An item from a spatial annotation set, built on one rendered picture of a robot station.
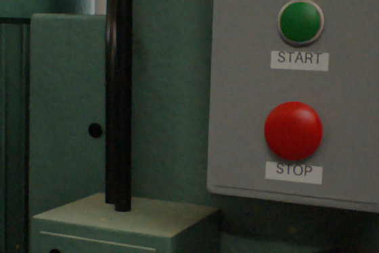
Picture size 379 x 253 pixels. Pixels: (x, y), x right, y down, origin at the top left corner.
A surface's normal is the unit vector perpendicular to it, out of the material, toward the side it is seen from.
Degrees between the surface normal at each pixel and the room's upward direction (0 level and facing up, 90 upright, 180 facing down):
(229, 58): 90
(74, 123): 90
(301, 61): 90
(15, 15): 90
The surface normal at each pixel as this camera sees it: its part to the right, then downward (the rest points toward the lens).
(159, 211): 0.04, -0.99
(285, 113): -0.43, -0.05
